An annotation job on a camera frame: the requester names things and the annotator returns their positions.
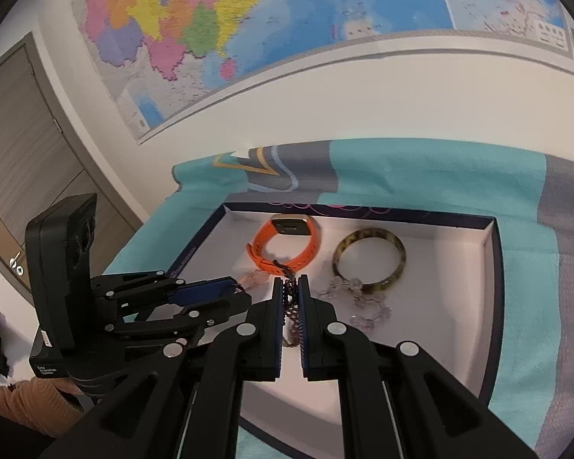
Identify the teal and grey printed blanket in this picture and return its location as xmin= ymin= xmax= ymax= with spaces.
xmin=98 ymin=138 xmax=574 ymax=459

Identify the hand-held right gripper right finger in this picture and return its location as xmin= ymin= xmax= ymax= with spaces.
xmin=297 ymin=275 xmax=539 ymax=459

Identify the green mottled bangle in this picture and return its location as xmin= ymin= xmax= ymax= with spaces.
xmin=332 ymin=228 xmax=407 ymax=292

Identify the orange smart watch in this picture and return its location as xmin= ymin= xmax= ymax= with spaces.
xmin=246 ymin=213 xmax=319 ymax=278

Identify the dark purple bead bracelet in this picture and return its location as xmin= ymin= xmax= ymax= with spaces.
xmin=278 ymin=260 xmax=303 ymax=348

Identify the clear crystal bead bracelet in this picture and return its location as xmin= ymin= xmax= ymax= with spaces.
xmin=316 ymin=275 xmax=393 ymax=333

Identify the dark blue shallow box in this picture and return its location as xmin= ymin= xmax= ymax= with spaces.
xmin=165 ymin=195 xmax=504 ymax=459

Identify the colourful wall map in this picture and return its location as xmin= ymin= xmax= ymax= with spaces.
xmin=72 ymin=0 xmax=574 ymax=146

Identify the pink hair clip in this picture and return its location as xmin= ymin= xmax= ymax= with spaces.
xmin=239 ymin=270 xmax=272 ymax=291

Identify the grey wooden door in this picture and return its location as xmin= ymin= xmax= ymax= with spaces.
xmin=0 ymin=33 xmax=144 ymax=292

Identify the person's left forearm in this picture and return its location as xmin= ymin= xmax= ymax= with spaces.
xmin=0 ymin=375 xmax=84 ymax=438

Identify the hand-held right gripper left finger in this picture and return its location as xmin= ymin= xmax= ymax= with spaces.
xmin=38 ymin=277 xmax=288 ymax=459

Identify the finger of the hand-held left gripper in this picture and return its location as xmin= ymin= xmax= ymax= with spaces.
xmin=104 ymin=294 xmax=253 ymax=343
xmin=92 ymin=270 xmax=241 ymax=315

